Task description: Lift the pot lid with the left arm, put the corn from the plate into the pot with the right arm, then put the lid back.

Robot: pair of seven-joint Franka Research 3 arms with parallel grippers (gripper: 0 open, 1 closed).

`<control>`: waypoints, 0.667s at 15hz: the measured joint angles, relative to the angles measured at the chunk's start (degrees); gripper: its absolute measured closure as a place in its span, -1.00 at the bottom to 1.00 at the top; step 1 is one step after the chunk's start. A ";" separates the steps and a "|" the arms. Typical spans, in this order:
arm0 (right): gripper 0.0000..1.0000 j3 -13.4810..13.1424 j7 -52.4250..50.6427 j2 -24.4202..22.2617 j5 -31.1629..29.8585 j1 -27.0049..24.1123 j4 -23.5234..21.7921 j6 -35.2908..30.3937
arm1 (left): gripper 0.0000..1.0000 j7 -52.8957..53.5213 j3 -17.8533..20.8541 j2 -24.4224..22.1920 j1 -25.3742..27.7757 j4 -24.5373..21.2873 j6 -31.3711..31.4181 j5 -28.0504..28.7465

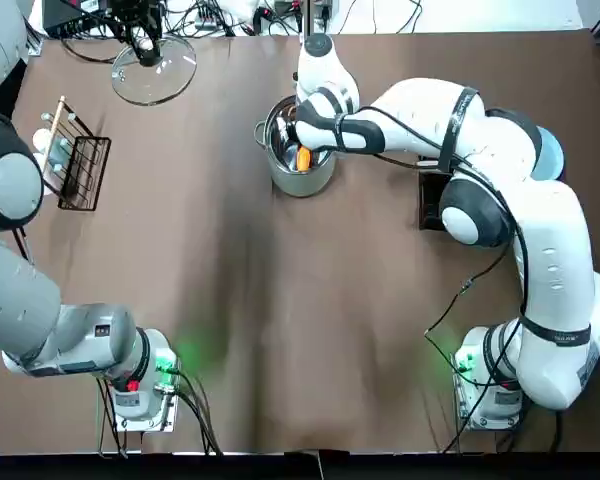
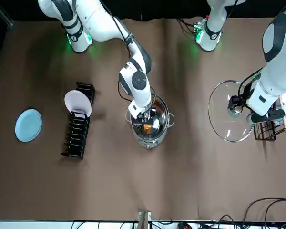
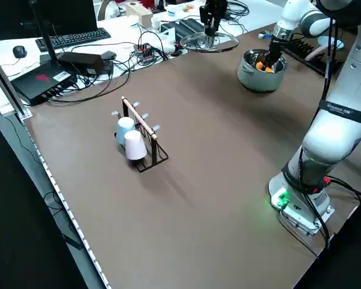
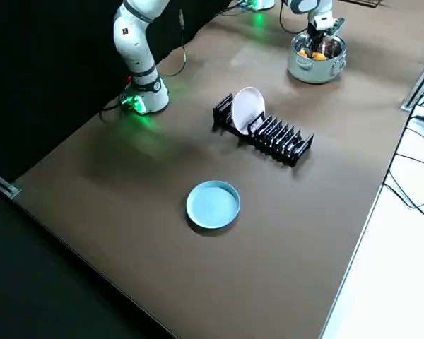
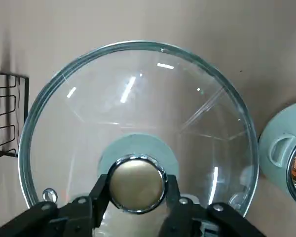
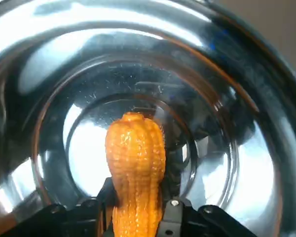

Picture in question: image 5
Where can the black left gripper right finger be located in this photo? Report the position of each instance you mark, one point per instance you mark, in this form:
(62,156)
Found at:
(187,217)

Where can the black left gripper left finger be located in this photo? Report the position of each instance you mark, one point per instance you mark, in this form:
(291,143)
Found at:
(71,214)

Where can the glass pot lid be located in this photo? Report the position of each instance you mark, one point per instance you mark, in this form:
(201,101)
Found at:
(138,98)

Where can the pale green steel pot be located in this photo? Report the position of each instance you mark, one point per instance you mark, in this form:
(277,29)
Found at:
(271,138)

